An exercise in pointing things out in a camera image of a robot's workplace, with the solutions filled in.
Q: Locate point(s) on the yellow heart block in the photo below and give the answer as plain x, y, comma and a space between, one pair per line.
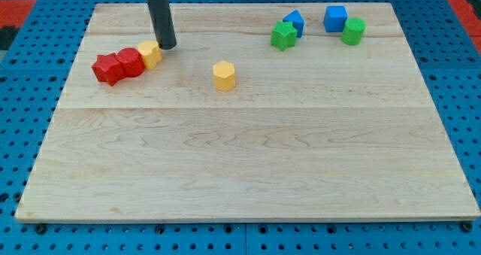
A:
150, 53

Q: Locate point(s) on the blue pentagon block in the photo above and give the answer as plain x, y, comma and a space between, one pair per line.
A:
297, 21

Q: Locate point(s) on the blue cube block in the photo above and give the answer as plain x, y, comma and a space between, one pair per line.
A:
335, 18

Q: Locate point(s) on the red star block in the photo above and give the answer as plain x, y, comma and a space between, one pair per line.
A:
108, 69

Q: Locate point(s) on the green cylinder block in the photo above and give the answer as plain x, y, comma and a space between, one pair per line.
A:
353, 31

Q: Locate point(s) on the green star block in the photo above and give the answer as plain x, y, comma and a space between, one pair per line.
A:
283, 35

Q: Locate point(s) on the light wooden board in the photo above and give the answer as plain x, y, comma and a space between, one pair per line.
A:
319, 132

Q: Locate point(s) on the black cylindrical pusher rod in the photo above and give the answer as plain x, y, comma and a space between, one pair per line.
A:
163, 25

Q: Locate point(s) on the yellow hexagon block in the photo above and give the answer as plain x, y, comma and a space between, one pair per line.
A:
224, 76

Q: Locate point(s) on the red cylinder block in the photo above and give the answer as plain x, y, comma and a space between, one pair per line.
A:
131, 62

